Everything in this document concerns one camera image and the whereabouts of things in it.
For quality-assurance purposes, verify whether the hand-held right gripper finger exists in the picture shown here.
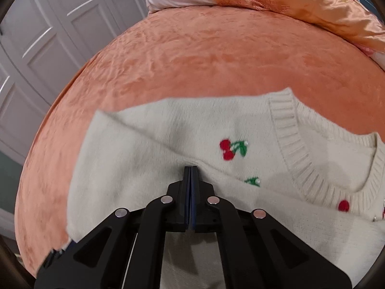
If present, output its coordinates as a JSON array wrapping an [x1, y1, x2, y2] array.
[[34, 166, 191, 289], [191, 166, 352, 289]]

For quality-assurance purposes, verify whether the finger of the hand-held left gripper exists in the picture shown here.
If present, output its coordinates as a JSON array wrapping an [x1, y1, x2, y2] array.
[[41, 240, 73, 271]]

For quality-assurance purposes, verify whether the cream cherry knit sweater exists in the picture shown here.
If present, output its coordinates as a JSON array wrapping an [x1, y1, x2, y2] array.
[[64, 87, 385, 289]]

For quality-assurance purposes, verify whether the orange plush bed blanket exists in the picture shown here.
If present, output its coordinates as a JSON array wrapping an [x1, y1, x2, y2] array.
[[13, 4, 385, 277]]

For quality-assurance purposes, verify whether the white panelled wardrobe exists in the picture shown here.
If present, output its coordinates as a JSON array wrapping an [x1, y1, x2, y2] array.
[[0, 0, 157, 163]]

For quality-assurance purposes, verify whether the orange floral satin pillow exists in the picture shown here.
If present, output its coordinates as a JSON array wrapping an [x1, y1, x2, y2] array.
[[203, 0, 385, 56]]

